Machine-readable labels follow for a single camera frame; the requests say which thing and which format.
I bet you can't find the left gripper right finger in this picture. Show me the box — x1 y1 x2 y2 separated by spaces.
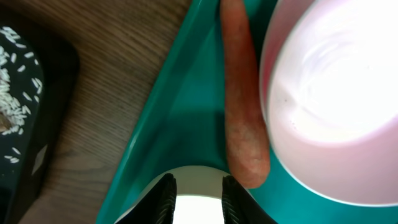
221 175 277 224

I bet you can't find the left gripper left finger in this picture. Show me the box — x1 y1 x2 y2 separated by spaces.
116 173 177 224

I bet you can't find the white bowl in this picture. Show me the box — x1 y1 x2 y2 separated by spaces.
115 166 228 224

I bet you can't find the orange carrot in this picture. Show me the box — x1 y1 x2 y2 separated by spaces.
220 0 271 189

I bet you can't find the black plastic tray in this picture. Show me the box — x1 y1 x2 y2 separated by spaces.
1 16 80 223

